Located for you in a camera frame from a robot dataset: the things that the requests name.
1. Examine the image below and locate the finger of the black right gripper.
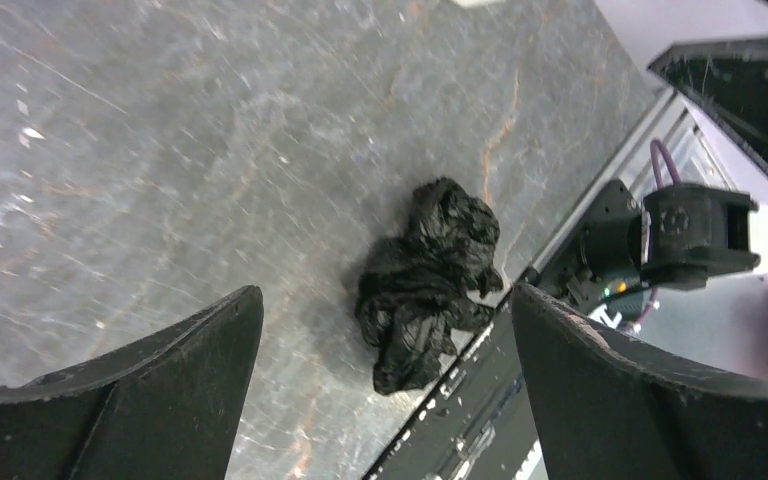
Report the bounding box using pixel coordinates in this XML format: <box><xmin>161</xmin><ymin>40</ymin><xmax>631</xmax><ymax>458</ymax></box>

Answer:
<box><xmin>648</xmin><ymin>37</ymin><xmax>768</xmax><ymax>178</ymax></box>

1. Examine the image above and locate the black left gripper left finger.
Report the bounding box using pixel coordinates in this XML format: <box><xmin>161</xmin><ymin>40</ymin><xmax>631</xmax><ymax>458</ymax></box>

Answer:
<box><xmin>0</xmin><ymin>286</ymin><xmax>264</xmax><ymax>479</ymax></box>

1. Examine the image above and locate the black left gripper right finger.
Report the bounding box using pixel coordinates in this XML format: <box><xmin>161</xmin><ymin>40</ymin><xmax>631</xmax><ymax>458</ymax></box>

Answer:
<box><xmin>511</xmin><ymin>284</ymin><xmax>768</xmax><ymax>479</ymax></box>

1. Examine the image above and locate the black plastic trash bag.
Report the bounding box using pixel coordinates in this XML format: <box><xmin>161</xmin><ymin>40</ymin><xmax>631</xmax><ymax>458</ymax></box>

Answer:
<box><xmin>354</xmin><ymin>177</ymin><xmax>504</xmax><ymax>396</ymax></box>

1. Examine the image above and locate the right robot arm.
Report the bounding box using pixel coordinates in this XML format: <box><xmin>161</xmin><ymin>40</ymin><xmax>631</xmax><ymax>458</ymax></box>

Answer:
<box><xmin>523</xmin><ymin>37</ymin><xmax>768</xmax><ymax>310</ymax></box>

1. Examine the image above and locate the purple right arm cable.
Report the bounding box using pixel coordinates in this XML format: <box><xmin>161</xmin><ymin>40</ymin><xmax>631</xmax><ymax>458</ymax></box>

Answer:
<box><xmin>619</xmin><ymin>139</ymin><xmax>682</xmax><ymax>336</ymax></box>

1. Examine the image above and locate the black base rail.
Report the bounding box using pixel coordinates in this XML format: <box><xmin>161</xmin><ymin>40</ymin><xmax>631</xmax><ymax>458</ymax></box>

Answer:
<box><xmin>364</xmin><ymin>303</ymin><xmax>548</xmax><ymax>480</ymax></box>

